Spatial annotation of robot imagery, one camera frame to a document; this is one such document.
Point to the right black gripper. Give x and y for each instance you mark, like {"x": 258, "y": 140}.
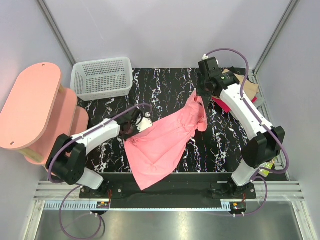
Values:
{"x": 206, "y": 94}

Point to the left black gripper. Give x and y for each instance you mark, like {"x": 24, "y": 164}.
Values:
{"x": 125, "y": 136}

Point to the pink t-shirt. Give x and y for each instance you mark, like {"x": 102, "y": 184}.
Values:
{"x": 156, "y": 152}

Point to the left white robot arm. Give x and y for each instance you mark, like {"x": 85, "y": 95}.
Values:
{"x": 67, "y": 159}

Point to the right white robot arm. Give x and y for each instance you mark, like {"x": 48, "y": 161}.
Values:
{"x": 265, "y": 142}

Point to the magenta folded t-shirt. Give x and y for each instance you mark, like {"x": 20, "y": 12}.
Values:
{"x": 226, "y": 108}

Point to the black folded t-shirt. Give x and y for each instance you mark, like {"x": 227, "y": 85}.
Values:
{"x": 234, "y": 70}

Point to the tan folded t-shirt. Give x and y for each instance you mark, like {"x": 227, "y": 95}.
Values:
{"x": 250, "y": 89}

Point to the grey folded t-shirt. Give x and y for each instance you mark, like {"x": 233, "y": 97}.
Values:
{"x": 258, "y": 101}

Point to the white plastic mesh basket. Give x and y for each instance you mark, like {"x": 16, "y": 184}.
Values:
{"x": 102, "y": 79}

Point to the pink three-tier shelf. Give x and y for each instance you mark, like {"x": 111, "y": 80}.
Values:
{"x": 38, "y": 110}

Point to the green treehouse book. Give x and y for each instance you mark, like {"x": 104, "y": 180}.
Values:
{"x": 268, "y": 165}

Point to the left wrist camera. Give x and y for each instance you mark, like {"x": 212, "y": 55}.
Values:
{"x": 142, "y": 120}

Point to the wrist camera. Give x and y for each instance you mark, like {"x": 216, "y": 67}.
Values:
{"x": 209, "y": 68}
{"x": 142, "y": 120}

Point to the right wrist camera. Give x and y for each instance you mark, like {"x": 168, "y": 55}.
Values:
{"x": 209, "y": 68}

